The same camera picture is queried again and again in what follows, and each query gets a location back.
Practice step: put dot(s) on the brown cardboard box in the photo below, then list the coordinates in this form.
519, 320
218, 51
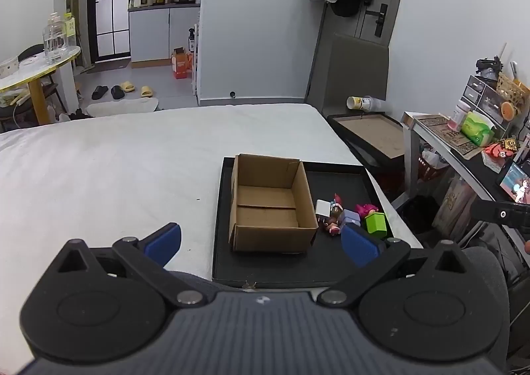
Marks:
265, 209

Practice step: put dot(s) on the small doll figurine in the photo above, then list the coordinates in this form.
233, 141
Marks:
332, 227

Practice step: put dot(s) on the black slipper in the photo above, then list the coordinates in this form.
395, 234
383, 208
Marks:
99, 92
117, 92

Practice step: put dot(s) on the tablet screen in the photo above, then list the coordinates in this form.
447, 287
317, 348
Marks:
515, 184

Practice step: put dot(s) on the small purple box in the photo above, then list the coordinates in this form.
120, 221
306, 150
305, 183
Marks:
348, 217

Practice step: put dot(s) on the white narrow rack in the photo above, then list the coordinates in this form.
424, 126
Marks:
194, 56

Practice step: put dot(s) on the red basket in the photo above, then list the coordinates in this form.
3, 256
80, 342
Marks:
430, 168

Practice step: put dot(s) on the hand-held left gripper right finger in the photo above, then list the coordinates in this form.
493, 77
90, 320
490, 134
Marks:
358, 244

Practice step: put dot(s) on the green toy box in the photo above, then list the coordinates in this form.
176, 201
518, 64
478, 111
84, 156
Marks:
376, 224

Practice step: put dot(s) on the white charger cube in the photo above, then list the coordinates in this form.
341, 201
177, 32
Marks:
322, 208

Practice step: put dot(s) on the clear glass jar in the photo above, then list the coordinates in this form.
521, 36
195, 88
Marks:
55, 42

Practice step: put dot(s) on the grey padded board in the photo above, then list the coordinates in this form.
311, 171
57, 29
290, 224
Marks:
352, 69

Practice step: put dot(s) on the grey drawer organizer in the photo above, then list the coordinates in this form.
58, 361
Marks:
484, 100

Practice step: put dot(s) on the white floor mat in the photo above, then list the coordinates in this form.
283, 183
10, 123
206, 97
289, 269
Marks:
124, 106

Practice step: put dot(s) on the black chair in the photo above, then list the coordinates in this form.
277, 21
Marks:
49, 89

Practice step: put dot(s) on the pink toy figure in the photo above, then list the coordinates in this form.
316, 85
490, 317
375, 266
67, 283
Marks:
366, 209

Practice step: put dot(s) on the red plush toy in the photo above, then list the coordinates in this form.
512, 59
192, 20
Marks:
499, 150

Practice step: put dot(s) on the white kitchen cabinet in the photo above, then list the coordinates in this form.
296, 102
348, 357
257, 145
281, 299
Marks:
157, 33

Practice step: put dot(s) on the black framed sliding door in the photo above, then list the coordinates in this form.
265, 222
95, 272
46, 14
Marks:
92, 6

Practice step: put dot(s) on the brown paper bag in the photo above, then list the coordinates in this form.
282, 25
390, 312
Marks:
455, 205

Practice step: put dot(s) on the black tray with brown base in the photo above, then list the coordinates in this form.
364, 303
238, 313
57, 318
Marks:
368, 133

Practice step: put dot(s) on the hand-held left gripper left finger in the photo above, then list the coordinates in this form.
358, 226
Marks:
163, 240

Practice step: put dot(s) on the grey door mat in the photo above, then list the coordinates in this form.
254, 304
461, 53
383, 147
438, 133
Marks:
109, 66

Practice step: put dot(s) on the orange cardboard box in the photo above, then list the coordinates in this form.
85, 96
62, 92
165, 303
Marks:
182, 64

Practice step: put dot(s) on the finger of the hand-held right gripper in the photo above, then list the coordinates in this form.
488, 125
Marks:
503, 214

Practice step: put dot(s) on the green tissue pack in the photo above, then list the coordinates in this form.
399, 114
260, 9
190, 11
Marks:
476, 131

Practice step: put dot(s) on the yellow slipper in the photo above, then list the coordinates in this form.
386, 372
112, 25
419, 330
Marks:
127, 87
145, 91

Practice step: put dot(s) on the pink jar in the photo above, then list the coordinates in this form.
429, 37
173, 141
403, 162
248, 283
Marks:
457, 118

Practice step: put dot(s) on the black shallow tray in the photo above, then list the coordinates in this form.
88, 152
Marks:
323, 263

